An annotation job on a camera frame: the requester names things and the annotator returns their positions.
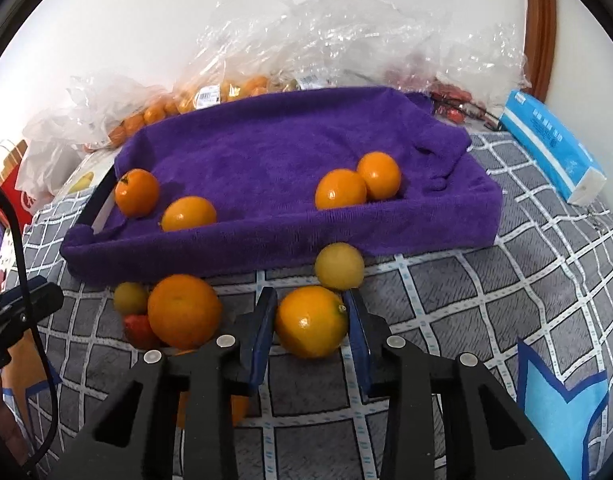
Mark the large crumpled clear plastic bag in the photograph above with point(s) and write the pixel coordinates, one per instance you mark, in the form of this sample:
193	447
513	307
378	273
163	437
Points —
311	25

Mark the white plastic bag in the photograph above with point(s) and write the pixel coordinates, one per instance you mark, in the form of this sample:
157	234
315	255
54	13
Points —
46	160

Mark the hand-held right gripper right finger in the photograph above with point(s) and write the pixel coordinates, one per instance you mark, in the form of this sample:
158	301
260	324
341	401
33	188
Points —
359	355

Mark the labelled bag of tan fruits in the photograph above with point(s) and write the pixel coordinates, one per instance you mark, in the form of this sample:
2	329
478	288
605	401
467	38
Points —
306	81

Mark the yellowish orange with green stem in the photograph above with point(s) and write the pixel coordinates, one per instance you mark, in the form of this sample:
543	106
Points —
311	322

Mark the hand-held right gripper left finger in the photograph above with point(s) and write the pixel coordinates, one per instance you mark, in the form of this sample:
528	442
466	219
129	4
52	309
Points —
264	340

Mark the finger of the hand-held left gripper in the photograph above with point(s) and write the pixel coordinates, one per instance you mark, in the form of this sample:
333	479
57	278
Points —
41	305
11	299

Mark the brown wooden door frame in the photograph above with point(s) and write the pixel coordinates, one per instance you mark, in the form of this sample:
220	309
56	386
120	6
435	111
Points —
541	25

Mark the labelled clear bag of oranges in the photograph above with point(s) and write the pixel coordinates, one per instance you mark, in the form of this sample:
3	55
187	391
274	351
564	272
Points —
236	90

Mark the black tray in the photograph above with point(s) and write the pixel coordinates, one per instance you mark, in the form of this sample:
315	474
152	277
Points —
94	210

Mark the blue tissue pack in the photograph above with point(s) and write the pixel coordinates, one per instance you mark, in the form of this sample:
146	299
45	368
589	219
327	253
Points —
546	140

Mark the clear bag with red fruits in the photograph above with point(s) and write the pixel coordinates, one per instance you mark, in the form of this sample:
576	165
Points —
486	55

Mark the grey checked blanket with stars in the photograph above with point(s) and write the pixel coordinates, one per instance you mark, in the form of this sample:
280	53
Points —
436	300

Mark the fruit-print white mat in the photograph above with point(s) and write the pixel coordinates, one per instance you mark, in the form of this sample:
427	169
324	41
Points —
86	180

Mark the clear bag of small oranges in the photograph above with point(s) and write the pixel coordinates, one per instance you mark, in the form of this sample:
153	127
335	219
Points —
146	115

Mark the round yellow fruit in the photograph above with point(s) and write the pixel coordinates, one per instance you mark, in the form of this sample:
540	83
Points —
339	266

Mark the small yellow-green fruit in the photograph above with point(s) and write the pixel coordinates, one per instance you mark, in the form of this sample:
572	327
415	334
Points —
129	299

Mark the pile of small red fruits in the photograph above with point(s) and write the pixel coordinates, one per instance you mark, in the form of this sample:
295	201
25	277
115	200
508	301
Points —
454	96

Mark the purple towel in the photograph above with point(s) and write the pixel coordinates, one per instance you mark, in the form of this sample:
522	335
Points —
266	150

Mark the small red fruit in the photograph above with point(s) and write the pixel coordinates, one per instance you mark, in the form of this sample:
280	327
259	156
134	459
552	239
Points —
140	331

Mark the orange with dark stem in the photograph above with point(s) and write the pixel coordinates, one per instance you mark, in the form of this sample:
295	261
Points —
136	195

